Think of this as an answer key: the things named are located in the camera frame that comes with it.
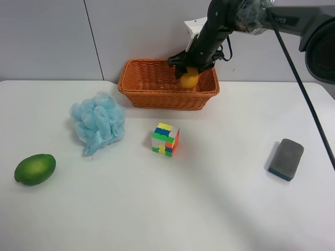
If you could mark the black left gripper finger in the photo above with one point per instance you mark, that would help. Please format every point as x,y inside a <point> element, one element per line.
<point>180,71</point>

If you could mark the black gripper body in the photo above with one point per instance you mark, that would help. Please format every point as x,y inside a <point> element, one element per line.
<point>205,50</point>

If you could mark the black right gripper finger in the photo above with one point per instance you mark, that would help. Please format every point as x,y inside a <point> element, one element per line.
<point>202,70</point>

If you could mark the yellow mango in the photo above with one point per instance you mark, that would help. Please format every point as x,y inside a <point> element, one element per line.
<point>190,79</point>

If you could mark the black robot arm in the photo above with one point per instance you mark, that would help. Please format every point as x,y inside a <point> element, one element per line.
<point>313,24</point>

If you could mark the orange wicker basket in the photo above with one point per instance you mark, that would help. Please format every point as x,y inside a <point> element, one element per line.
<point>151,83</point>

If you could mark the green lemon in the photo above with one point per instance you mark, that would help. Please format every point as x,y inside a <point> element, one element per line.
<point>35,169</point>

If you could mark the colourful puzzle cube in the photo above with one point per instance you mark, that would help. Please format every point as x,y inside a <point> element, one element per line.
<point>165,139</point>

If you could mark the blue mesh bath sponge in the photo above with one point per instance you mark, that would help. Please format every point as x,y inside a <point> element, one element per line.
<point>99,121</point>

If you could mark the grey whiteboard eraser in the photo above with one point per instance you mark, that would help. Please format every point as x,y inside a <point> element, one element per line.
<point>286,159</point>

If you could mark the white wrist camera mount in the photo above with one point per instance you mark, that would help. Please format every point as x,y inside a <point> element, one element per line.
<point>194,28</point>

